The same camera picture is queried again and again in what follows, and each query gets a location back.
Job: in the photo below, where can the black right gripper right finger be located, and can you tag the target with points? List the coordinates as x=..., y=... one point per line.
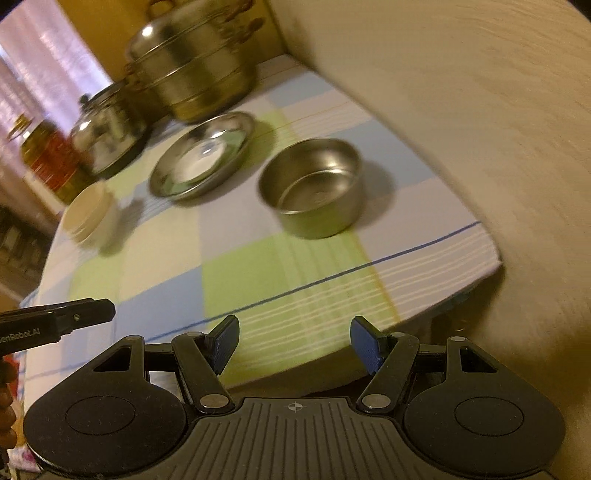
x=455, y=404

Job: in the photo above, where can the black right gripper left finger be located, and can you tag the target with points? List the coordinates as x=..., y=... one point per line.
x=131, y=406

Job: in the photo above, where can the cream plastic round bowl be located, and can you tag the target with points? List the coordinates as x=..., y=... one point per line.
x=103, y=232

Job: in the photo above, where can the small blue flower saucer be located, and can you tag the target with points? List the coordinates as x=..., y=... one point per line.
x=198, y=161

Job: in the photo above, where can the small stainless steel bowl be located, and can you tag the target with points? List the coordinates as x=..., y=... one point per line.
x=315, y=187

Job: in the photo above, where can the green square plastic plate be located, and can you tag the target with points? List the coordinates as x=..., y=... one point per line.
x=233, y=140

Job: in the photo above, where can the white ceramic floral bowl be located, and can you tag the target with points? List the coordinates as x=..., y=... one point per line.
x=87, y=208

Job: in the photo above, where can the left hand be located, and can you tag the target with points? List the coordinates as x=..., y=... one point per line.
x=8, y=437

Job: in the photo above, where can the black metal rack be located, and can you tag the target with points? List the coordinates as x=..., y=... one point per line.
x=23, y=247

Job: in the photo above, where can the cooking oil bottle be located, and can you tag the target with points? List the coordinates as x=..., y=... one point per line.
x=49, y=154

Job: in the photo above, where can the stainless steel kettle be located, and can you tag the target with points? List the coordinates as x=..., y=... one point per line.
x=110, y=132

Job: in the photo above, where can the large stainless steel plate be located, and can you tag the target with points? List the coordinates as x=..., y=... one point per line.
x=238, y=120

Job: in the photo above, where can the checked tablecloth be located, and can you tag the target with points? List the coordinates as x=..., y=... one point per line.
x=182, y=267

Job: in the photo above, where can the stainless steel steamer pot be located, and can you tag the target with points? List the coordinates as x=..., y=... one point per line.
x=193, y=56

